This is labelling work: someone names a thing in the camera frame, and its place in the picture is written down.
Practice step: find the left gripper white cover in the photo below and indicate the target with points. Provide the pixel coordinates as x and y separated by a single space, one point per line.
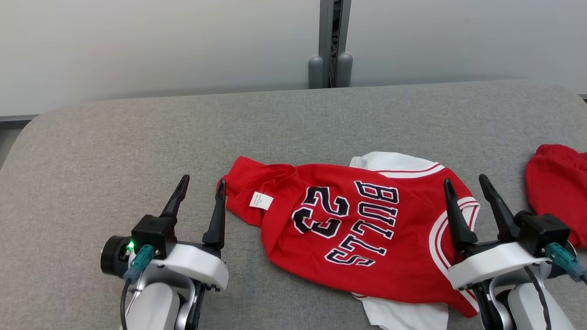
197 263

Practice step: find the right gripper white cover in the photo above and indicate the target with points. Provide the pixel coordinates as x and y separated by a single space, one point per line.
490 266

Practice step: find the red shorts white side stripe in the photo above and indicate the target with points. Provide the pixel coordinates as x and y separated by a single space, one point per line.
555 183

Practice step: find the red Bulls 23 jersey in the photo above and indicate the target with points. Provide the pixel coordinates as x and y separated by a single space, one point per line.
284 238

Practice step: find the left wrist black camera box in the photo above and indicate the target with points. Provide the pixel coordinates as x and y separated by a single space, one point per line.
153 231

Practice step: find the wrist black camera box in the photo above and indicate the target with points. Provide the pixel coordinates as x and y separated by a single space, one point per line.
543 231
153 231

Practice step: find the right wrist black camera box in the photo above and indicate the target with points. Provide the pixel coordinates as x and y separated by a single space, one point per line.
543 231

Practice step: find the grey partition post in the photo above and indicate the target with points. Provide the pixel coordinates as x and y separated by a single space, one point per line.
326 36

